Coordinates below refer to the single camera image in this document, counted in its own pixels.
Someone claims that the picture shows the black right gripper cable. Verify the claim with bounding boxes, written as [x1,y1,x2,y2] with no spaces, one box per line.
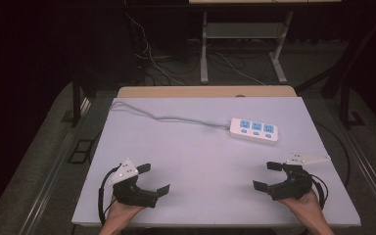
[309,173,329,211]

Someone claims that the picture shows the white metal stand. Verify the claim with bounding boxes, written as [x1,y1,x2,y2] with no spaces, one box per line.
[199,10,296,85]

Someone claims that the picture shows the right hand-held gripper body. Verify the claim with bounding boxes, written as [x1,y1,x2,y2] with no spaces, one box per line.
[266,150,332,202]

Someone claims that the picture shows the white floor cable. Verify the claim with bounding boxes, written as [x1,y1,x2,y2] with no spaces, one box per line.
[214,52,266,86]
[123,12,185,86]

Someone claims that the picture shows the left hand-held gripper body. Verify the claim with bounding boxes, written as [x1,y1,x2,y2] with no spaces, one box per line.
[108,158,160,210]

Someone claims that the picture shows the metal floor rail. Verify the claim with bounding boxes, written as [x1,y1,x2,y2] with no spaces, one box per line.
[19,97,93,235]
[322,97,376,229]

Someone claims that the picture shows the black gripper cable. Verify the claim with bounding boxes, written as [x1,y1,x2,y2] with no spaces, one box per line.
[309,173,329,211]
[98,165,121,227]

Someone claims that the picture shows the black stand leg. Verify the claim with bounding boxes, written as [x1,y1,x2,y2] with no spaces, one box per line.
[60,72,94,128]
[338,62,367,129]

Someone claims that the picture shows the person's right hand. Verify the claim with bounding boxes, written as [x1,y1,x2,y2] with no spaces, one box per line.
[278,189,328,228]

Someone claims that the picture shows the white power strip blue sockets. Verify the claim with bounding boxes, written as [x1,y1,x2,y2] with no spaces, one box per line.
[228,117,280,147]

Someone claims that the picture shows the black floor bracket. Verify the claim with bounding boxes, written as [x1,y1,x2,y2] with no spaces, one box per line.
[67,138,95,165]

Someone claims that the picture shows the person's left hand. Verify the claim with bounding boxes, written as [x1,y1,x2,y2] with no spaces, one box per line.
[105,195,147,228]

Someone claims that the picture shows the grey power strip cable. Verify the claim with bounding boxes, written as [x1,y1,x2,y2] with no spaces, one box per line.
[110,100,231,130]

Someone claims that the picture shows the black floor cable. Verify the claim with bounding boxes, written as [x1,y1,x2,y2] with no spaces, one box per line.
[312,120,353,189]

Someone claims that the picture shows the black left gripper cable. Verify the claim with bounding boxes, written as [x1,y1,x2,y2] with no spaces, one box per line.
[98,165,121,227]

